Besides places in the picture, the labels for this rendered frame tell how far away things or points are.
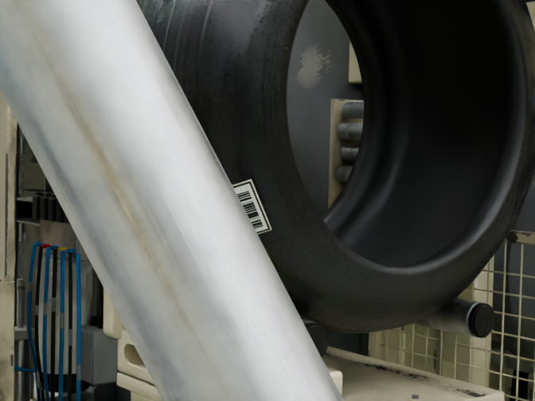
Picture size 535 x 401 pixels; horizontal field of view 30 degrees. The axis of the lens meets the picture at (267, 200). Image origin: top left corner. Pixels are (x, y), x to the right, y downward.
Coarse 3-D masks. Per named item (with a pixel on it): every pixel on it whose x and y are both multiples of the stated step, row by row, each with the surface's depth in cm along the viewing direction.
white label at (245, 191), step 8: (240, 184) 103; (248, 184) 102; (240, 192) 103; (248, 192) 103; (240, 200) 103; (248, 200) 103; (256, 200) 103; (248, 208) 104; (256, 208) 103; (248, 216) 104; (256, 216) 104; (264, 216) 104; (256, 224) 104; (264, 224) 104; (256, 232) 105
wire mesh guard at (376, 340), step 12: (504, 240) 146; (516, 240) 144; (528, 240) 142; (504, 264) 146; (504, 276) 147; (528, 276) 143; (468, 288) 152; (504, 288) 147; (504, 300) 147; (372, 336) 168; (420, 336) 160; (456, 336) 154; (516, 336) 145; (372, 348) 168; (396, 348) 165; (480, 348) 151; (444, 360) 156; (492, 372) 149; (516, 384) 145; (516, 396) 145
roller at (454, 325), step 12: (456, 300) 128; (468, 300) 128; (444, 312) 128; (456, 312) 126; (468, 312) 125; (480, 312) 125; (492, 312) 126; (420, 324) 132; (432, 324) 130; (444, 324) 128; (456, 324) 126; (468, 324) 125; (480, 324) 125; (492, 324) 126; (480, 336) 126
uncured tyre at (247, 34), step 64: (192, 0) 104; (256, 0) 102; (384, 0) 145; (448, 0) 139; (512, 0) 125; (192, 64) 103; (256, 64) 101; (384, 64) 148; (448, 64) 144; (512, 64) 127; (256, 128) 102; (384, 128) 149; (448, 128) 146; (512, 128) 128; (256, 192) 103; (384, 192) 149; (448, 192) 143; (512, 192) 127; (320, 256) 108; (384, 256) 142; (448, 256) 120; (320, 320) 113; (384, 320) 117
